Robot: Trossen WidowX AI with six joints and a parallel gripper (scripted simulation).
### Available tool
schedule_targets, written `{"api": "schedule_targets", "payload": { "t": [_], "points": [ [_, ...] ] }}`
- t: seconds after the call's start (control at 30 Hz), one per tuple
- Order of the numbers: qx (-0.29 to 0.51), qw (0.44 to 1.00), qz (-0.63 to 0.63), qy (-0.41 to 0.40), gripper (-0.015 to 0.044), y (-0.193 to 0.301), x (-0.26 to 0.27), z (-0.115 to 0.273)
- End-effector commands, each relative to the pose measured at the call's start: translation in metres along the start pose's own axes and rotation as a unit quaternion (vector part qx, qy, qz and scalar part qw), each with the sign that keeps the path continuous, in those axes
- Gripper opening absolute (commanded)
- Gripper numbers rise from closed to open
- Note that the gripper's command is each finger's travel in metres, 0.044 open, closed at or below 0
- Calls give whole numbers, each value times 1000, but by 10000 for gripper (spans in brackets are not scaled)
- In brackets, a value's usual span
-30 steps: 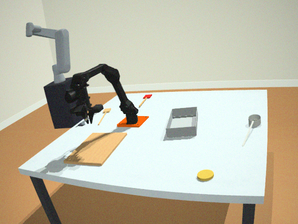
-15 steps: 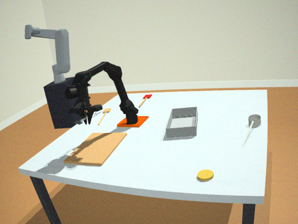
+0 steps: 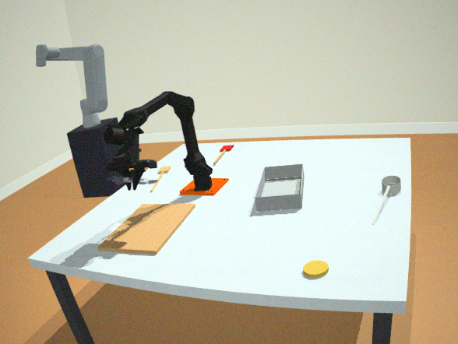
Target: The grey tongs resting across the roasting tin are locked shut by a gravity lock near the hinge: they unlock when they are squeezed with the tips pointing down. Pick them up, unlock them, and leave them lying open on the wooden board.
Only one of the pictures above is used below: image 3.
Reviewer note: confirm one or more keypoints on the yellow flat disc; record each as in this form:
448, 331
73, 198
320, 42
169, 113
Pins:
316, 269

